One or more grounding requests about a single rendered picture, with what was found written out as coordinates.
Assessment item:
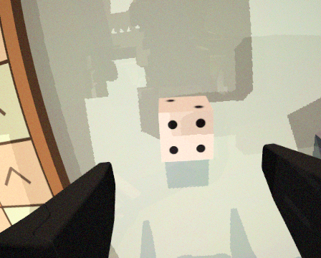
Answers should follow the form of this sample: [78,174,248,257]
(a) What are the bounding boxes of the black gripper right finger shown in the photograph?
[262,143,321,258]

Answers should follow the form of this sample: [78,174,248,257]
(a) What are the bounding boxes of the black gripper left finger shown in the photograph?
[0,163,115,258]

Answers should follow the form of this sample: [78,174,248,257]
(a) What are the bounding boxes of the white die with black pips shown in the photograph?
[158,95,213,161]

